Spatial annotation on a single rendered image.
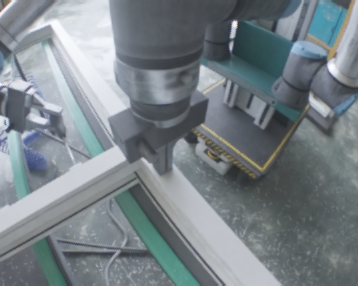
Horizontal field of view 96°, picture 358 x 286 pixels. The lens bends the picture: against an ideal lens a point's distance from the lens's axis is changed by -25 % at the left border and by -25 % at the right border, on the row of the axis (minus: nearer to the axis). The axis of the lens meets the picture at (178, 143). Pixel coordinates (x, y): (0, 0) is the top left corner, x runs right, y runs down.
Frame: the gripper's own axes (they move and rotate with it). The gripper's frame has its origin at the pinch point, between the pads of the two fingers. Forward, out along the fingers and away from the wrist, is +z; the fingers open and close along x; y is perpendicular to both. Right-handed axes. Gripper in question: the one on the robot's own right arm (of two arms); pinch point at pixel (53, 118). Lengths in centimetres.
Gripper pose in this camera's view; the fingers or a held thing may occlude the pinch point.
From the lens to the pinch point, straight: 57.0
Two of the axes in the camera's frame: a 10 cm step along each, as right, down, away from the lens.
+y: 0.6, 6.0, -8.0
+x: 4.0, -7.5, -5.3
